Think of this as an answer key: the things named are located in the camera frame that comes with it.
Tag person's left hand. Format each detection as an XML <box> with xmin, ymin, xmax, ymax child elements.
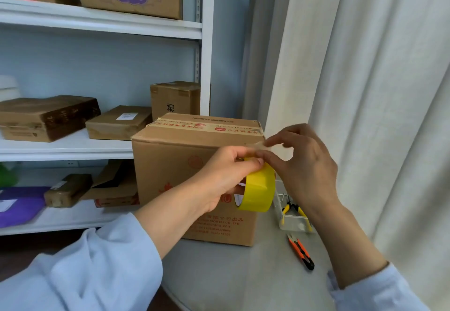
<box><xmin>191</xmin><ymin>145</ymin><xmax>265</xmax><ymax>214</ymax></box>

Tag person's right hand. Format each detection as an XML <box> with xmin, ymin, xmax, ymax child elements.
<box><xmin>255</xmin><ymin>123</ymin><xmax>341</xmax><ymax>214</ymax></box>

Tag yellow handled pliers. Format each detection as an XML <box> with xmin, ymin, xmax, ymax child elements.
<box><xmin>280</xmin><ymin>201</ymin><xmax>313</xmax><ymax>233</ymax></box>

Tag yellow tape roll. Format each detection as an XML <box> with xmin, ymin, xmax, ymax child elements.
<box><xmin>233</xmin><ymin>142</ymin><xmax>278</xmax><ymax>213</ymax></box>

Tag brown cardboard box red print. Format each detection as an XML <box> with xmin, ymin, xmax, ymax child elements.
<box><xmin>131</xmin><ymin>112</ymin><xmax>265</xmax><ymax>247</ymax></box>

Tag orange thread snips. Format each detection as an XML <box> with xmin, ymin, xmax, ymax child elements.
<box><xmin>286</xmin><ymin>233</ymin><xmax>315</xmax><ymax>271</ymax></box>

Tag person's left forearm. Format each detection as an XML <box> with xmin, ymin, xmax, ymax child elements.
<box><xmin>0</xmin><ymin>180</ymin><xmax>211</xmax><ymax>311</ymax></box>

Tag person's right forearm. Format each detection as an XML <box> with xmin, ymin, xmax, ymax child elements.
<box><xmin>309</xmin><ymin>198</ymin><xmax>429</xmax><ymax>311</ymax></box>

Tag upright small cardboard box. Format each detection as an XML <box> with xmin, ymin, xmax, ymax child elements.
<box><xmin>150</xmin><ymin>81</ymin><xmax>211</xmax><ymax>122</ymax></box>

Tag open cardboard box red print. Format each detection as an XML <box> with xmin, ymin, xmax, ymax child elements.
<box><xmin>81</xmin><ymin>159</ymin><xmax>140</xmax><ymax>208</ymax></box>

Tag flat brown box white label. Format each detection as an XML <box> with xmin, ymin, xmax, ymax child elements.
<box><xmin>85</xmin><ymin>105</ymin><xmax>153</xmax><ymax>141</ymax></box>

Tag small taped brown parcel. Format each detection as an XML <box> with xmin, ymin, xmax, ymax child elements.
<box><xmin>44</xmin><ymin>173</ymin><xmax>93</xmax><ymax>208</ymax></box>

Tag dark brown flat box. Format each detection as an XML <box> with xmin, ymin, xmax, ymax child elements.
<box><xmin>0</xmin><ymin>95</ymin><xmax>102</xmax><ymax>143</ymax></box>

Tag white foam box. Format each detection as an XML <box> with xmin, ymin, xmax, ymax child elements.
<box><xmin>0</xmin><ymin>75</ymin><xmax>22</xmax><ymax>102</ymax></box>

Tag clear plastic container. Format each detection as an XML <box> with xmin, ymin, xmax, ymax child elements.
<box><xmin>272</xmin><ymin>177</ymin><xmax>315</xmax><ymax>233</ymax></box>

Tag white curtain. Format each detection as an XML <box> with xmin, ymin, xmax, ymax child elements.
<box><xmin>242</xmin><ymin>0</ymin><xmax>450</xmax><ymax>311</ymax></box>

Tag white metal shelf unit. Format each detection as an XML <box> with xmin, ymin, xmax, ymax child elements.
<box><xmin>0</xmin><ymin>0</ymin><xmax>216</xmax><ymax>236</ymax></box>

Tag green object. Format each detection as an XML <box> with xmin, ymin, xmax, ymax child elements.
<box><xmin>0</xmin><ymin>165</ymin><xmax>20</xmax><ymax>188</ymax></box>

